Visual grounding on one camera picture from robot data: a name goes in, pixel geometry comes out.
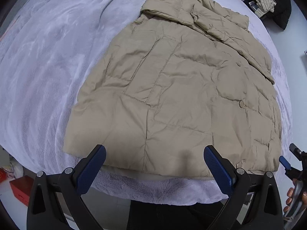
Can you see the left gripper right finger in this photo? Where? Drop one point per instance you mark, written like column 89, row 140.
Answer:
column 265, row 210

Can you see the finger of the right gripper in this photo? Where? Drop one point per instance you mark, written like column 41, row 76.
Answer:
column 295, row 150
column 285, row 163

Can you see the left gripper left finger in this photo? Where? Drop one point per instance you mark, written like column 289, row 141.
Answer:
column 44, row 209

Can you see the beige garment on hanger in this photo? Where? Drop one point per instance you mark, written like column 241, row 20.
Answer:
column 264, row 6

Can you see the red box on floor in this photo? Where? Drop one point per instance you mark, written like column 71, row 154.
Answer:
column 21, row 188

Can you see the lavender fleece bed blanket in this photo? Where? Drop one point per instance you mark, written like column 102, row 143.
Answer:
column 47, row 53

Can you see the beige puffer jacket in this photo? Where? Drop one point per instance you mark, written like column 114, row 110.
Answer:
column 184, row 75

